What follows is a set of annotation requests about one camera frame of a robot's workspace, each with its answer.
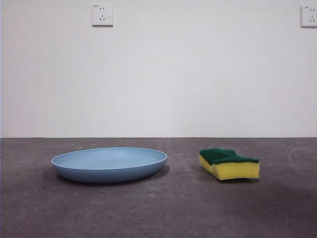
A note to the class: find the yellow sponge with green scourer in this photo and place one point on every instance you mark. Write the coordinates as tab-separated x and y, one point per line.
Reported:
235	171

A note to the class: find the light blue round plate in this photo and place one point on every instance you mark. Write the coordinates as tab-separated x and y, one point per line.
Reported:
106	163

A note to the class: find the white wall socket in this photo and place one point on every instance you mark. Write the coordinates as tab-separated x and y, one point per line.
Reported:
309	16
102	15

